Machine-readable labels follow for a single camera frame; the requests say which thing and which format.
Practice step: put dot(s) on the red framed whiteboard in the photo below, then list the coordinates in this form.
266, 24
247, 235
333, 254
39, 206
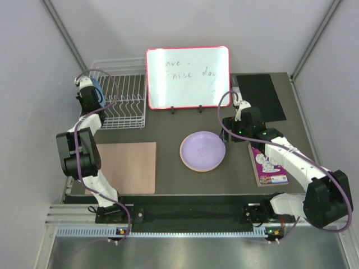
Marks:
188, 77

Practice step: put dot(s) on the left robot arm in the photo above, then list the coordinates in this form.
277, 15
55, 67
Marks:
80, 158

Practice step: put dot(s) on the purple plate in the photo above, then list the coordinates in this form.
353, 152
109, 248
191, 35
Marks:
202, 139

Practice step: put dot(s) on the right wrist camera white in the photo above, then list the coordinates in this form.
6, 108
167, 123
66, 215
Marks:
239, 107

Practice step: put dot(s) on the white wire dish rack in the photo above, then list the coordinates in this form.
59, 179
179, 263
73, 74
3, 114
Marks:
124, 83

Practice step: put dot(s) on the grey cable duct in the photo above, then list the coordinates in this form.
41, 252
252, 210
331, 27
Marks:
115, 232

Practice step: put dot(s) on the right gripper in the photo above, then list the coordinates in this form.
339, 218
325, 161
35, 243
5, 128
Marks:
230, 123

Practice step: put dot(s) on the purple book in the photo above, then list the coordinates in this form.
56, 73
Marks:
267, 171

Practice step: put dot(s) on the black notebook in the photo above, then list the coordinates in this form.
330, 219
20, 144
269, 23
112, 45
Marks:
259, 91

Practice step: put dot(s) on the black whiteboard stand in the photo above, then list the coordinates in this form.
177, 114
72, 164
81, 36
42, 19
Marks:
199, 109

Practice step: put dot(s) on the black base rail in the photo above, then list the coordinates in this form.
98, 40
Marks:
189, 209

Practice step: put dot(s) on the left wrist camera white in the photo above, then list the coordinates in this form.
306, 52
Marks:
81, 81

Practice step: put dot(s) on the blue plate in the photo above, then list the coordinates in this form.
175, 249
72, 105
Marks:
99, 92

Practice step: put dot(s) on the orange plate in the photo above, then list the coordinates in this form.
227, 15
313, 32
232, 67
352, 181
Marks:
201, 163

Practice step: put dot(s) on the pink plate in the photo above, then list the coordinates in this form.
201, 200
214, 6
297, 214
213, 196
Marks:
203, 150

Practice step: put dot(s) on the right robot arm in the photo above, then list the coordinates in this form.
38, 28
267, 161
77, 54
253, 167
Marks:
327, 196

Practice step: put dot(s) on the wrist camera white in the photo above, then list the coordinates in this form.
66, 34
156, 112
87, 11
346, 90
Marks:
81, 81
239, 107

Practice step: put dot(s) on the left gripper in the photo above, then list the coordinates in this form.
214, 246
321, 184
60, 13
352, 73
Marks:
78, 97

